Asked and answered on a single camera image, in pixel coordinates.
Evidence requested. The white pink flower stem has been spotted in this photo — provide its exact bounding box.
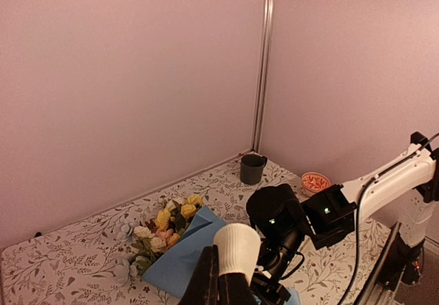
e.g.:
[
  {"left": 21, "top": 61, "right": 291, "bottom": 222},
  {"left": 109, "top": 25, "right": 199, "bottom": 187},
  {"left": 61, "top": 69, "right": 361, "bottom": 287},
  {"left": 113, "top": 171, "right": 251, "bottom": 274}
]
[{"left": 130, "top": 198, "right": 189, "bottom": 276}]

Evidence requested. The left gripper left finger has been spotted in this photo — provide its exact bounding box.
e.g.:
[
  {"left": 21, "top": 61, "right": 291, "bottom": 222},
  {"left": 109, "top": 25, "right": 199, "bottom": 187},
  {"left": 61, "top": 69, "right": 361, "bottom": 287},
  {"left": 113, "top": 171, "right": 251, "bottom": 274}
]
[{"left": 178, "top": 245, "right": 219, "bottom": 305}]

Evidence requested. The right black cable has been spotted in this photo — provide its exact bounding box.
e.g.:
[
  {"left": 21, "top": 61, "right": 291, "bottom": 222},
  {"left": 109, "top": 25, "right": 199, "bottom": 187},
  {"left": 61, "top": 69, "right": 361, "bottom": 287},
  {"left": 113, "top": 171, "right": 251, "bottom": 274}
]
[{"left": 339, "top": 132, "right": 439, "bottom": 305}]

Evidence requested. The orange patterned bowl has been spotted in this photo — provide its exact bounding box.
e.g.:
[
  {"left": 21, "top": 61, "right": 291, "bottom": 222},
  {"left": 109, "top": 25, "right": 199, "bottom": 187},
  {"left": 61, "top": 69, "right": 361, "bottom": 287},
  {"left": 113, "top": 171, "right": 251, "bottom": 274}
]
[{"left": 301, "top": 172, "right": 331, "bottom": 194}]

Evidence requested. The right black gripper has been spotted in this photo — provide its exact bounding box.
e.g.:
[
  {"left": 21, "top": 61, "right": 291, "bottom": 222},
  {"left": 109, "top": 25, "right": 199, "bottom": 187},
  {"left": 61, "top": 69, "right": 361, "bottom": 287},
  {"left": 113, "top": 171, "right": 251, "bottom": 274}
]
[{"left": 250, "top": 269, "right": 291, "bottom": 305}]

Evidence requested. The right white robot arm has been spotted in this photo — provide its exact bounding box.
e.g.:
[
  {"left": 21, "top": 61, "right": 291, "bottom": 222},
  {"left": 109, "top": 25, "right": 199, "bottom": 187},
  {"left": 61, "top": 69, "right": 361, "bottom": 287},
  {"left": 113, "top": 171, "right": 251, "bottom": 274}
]
[{"left": 246, "top": 132, "right": 438, "bottom": 304}]

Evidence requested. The floral patterned table mat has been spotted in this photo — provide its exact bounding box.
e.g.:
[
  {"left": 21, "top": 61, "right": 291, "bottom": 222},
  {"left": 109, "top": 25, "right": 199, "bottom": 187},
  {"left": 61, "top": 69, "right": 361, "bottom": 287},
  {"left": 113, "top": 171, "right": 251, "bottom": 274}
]
[{"left": 1, "top": 158, "right": 390, "bottom": 304}]

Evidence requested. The right aluminium frame post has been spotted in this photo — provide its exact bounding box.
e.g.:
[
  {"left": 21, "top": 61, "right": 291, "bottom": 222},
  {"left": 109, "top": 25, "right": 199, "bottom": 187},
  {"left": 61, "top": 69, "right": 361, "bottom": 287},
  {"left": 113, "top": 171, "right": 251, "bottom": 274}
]
[{"left": 250, "top": 0, "right": 274, "bottom": 152}]

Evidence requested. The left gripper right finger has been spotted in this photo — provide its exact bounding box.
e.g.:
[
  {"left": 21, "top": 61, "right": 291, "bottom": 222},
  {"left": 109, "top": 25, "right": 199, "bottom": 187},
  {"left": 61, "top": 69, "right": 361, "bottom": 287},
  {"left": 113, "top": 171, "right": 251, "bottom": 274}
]
[{"left": 218, "top": 273, "right": 256, "bottom": 305}]

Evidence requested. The blue hydrangea stem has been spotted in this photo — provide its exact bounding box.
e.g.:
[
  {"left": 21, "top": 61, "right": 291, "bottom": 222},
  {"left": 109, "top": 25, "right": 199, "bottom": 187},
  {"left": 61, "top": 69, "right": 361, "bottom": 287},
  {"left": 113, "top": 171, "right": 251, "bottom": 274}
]
[{"left": 113, "top": 220, "right": 139, "bottom": 284}]

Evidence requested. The grey metal mug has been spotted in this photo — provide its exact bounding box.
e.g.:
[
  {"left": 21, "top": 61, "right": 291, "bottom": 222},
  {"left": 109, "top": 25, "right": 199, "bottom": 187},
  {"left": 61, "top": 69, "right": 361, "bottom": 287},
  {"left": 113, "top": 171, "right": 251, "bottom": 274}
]
[{"left": 239, "top": 154, "right": 268, "bottom": 185}]

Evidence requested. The front aluminium rail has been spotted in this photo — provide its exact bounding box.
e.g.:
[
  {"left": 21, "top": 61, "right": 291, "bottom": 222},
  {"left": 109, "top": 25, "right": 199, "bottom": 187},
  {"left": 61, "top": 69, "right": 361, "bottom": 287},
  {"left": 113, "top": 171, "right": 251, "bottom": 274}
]
[{"left": 356, "top": 222, "right": 402, "bottom": 305}]

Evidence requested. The blue wrapping paper sheet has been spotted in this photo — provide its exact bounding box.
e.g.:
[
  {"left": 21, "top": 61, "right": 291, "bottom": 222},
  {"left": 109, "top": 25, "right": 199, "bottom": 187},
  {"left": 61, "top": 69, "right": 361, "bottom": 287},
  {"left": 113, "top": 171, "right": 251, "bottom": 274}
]
[{"left": 141, "top": 204, "right": 301, "bottom": 305}]

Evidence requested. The yellow flower stem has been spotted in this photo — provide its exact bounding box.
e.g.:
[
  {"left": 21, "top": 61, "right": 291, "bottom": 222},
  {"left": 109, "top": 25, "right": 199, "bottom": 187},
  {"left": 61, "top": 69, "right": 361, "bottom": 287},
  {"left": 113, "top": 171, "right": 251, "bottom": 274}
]
[{"left": 155, "top": 194, "right": 204, "bottom": 234}]

